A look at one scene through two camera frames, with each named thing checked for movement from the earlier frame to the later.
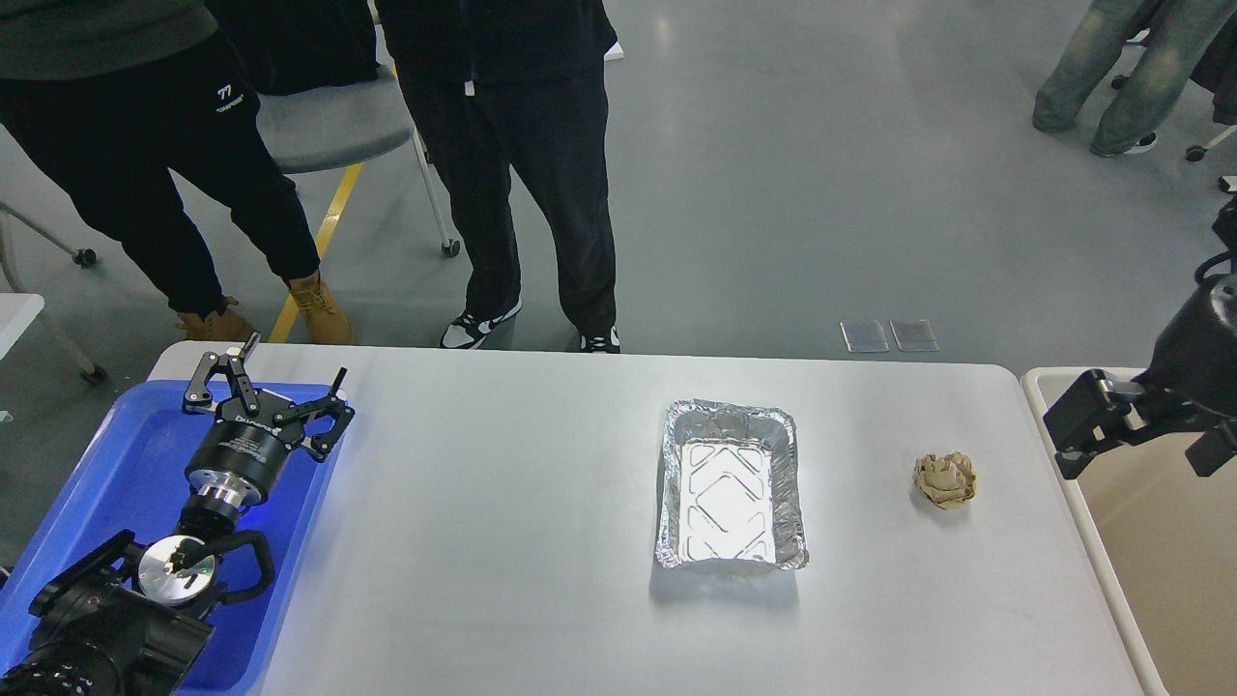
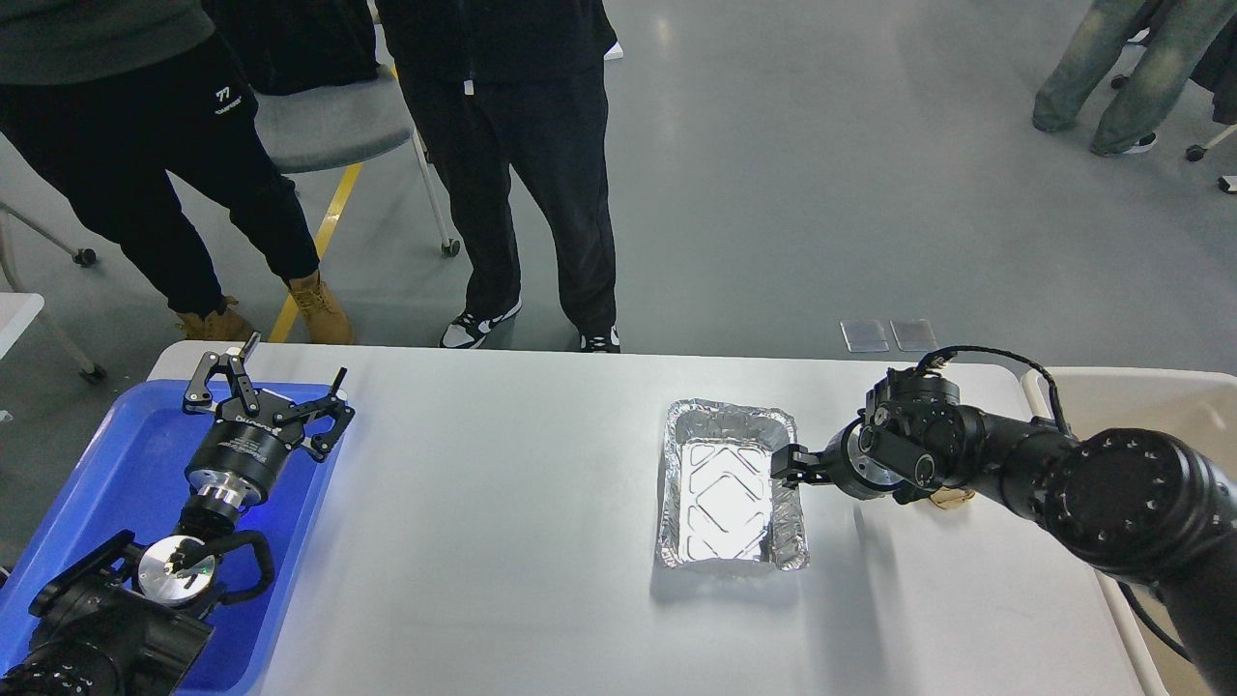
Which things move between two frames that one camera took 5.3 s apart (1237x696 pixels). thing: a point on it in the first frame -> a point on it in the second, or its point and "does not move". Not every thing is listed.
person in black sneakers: x=498 y=84 does not move
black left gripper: x=240 y=458 does not move
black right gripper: x=1091 y=417 -> x=844 y=463
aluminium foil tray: x=730 y=486 does not move
